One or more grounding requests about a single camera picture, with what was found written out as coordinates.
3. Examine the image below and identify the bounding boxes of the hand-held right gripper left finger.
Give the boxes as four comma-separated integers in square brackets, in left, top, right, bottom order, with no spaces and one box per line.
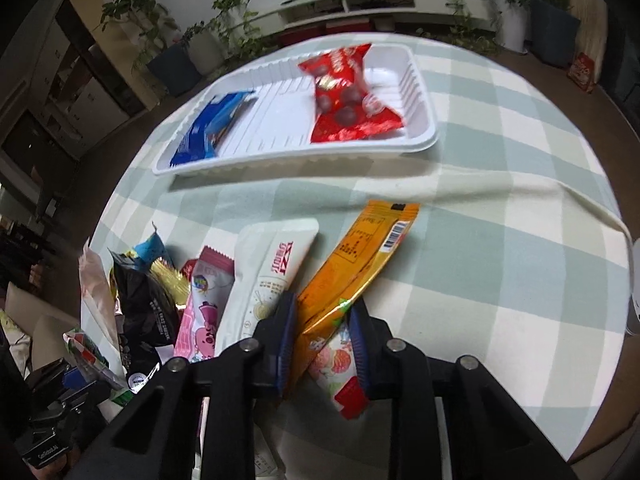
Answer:
[65,292,299,480]

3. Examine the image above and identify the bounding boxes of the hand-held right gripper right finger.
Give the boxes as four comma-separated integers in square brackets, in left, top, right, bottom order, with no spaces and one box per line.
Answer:
[347,300,581,480]

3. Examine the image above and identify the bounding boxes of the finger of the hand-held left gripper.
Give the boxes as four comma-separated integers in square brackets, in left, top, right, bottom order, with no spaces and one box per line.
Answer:
[62,366,100,392]

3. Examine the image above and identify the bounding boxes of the white snack packet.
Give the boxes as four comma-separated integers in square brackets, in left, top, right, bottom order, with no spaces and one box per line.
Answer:
[220,218,320,356]

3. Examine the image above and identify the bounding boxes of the pink snack packet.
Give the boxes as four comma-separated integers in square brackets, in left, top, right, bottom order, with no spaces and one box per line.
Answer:
[172,245,236,363]

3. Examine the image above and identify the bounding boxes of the orange snack packet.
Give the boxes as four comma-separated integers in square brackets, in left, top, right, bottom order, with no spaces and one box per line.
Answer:
[290,200,422,386]

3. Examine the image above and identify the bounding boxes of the black snack packet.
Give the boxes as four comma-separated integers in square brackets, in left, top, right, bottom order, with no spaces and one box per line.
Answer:
[107,250,182,367]

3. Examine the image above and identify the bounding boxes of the blue yellow panda packet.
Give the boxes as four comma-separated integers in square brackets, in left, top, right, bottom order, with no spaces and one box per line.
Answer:
[131,222,176,271]

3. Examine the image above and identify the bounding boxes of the white plastic tray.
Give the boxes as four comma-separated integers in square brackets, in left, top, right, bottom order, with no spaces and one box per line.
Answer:
[152,42,440,177]

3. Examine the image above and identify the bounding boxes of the green red snack packet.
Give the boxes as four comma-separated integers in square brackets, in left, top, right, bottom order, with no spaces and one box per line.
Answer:
[62,327,126,391]

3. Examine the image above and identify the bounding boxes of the white red fruit print packet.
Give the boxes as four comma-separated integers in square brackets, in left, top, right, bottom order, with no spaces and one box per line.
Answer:
[306,320,371,421]

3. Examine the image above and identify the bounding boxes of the white packet with blue logo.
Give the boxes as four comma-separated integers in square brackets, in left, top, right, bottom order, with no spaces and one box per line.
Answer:
[125,362,166,397]

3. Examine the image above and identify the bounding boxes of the pale translucent snack packet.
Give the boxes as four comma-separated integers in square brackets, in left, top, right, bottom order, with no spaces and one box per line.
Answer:
[79,237,126,376]

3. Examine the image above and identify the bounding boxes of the blue snack packet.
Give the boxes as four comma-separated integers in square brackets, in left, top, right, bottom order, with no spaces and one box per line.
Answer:
[169,90,257,167]

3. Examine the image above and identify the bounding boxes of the red chocolate ball packet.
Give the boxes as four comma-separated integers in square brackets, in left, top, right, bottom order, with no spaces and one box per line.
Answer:
[298,42,405,144]

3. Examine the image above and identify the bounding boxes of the white round stool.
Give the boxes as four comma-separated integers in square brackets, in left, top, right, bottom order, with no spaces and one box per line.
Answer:
[627,240,640,336]

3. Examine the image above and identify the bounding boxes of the leafy plant in blue pot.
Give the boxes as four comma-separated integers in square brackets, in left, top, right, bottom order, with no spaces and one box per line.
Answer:
[100,0,202,97]

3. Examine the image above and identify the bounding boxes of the plant in white ribbed pot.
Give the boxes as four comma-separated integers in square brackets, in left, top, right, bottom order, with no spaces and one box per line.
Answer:
[182,22,226,75]

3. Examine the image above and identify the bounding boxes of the trailing vine plant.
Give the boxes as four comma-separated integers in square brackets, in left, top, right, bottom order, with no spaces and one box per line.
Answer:
[437,0,501,56]
[215,0,281,68]

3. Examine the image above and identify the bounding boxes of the red storage box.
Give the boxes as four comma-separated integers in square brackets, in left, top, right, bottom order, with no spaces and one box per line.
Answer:
[325,20,373,36]

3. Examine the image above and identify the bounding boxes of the white television cabinet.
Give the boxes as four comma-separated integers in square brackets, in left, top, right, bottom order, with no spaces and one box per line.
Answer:
[250,0,493,36]

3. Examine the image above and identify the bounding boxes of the small tree in white pot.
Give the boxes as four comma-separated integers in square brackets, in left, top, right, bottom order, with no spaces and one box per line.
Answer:
[485,0,533,55]

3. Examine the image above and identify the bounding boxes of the red carton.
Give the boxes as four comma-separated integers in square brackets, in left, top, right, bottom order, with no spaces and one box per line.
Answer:
[566,52,598,93]

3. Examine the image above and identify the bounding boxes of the large-leaf plant in blue pot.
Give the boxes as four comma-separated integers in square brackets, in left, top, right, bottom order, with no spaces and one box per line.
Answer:
[510,0,583,67]

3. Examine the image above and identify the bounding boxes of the wooden wall cabinet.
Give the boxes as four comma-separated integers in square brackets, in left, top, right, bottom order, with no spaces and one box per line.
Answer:
[50,0,151,116]

